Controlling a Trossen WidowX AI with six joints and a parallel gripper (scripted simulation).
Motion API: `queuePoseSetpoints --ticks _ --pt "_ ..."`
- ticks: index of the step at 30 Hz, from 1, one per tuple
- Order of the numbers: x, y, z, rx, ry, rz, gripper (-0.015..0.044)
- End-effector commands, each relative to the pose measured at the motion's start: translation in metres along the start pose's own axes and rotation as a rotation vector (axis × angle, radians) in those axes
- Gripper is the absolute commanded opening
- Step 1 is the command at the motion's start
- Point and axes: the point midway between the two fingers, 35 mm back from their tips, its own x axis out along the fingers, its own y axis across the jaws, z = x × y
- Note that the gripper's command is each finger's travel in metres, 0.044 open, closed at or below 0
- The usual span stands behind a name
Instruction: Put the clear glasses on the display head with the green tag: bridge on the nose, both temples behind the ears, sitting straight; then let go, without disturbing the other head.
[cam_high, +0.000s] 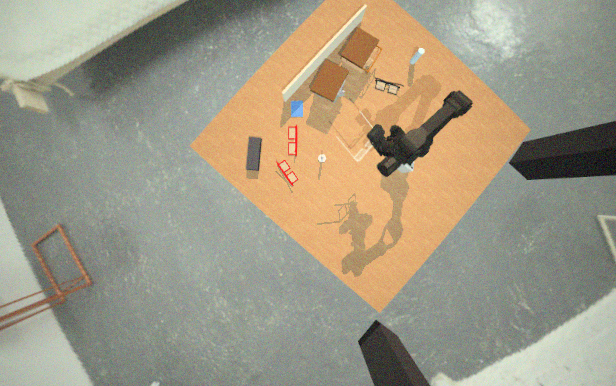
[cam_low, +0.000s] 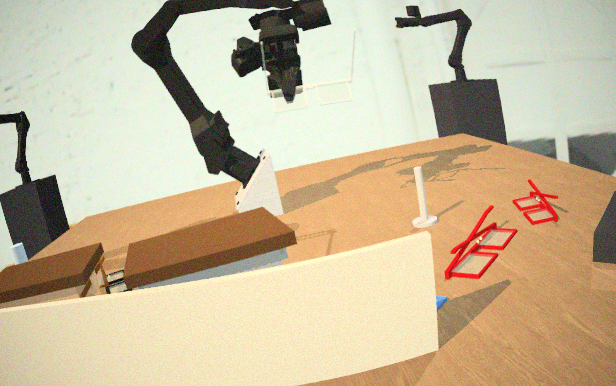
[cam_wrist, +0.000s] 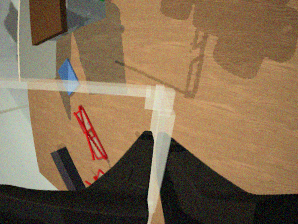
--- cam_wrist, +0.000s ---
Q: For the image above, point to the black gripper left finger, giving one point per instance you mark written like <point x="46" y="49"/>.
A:
<point x="118" y="197"/>

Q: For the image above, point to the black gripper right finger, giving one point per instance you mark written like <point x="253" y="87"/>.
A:
<point x="193" y="193"/>

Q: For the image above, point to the cream curved panel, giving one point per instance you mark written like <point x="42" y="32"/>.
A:
<point x="36" y="61"/>

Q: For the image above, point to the blue flat square tile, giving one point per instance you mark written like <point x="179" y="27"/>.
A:
<point x="66" y="72"/>

